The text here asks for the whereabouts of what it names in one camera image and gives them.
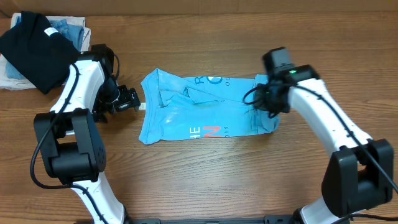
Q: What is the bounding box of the light blue t-shirt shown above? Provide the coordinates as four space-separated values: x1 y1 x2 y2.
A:
139 68 280 145

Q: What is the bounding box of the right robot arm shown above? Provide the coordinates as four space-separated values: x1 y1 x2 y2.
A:
252 47 397 223

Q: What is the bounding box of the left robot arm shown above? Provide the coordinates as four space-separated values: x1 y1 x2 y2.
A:
30 44 141 223

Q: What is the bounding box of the folded black shirt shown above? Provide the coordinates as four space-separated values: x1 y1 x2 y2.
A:
1 11 80 94

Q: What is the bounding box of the folded white cloth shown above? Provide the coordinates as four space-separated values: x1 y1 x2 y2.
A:
1 16 91 90

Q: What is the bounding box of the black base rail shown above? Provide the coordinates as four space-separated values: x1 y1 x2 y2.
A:
127 215 303 224

